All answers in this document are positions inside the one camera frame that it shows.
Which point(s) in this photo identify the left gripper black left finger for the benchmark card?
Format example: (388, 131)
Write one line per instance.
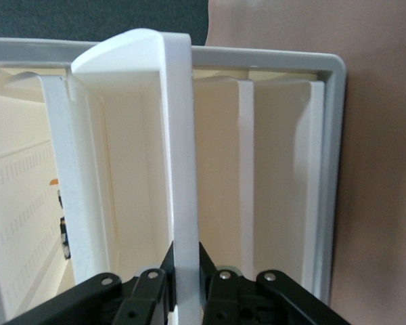
(98, 298)

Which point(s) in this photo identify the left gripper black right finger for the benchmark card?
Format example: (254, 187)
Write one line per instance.
(274, 298)

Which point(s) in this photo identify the white drawer cabinet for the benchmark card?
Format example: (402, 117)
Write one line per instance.
(335, 135)

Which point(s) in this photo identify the brown table mat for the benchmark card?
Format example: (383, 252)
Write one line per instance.
(375, 169)

